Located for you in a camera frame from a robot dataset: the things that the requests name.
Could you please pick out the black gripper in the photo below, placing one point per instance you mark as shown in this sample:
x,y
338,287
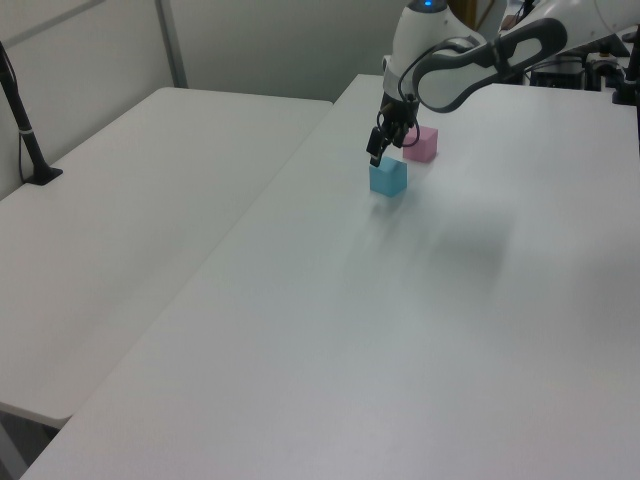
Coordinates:
x,y
397,117

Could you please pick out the blue cube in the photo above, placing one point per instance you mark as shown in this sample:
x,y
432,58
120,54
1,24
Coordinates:
x,y
387,179

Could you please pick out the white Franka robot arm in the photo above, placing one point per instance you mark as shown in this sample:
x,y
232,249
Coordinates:
x,y
450,75

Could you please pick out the pink cube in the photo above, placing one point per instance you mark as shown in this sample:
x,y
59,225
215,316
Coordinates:
x,y
422,145

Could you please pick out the black electronics box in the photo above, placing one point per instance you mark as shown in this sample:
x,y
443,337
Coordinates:
x,y
557,75

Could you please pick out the black clamp stand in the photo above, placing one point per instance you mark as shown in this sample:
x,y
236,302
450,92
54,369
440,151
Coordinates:
x,y
627,75

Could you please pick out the white side table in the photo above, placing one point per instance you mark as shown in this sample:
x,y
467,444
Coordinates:
x,y
125,225

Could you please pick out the grey metal frame post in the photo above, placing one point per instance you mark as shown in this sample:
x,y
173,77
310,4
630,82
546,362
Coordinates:
x,y
172,45

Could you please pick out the black camera stand pole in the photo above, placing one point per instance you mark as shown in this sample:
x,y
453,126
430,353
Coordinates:
x,y
22,130

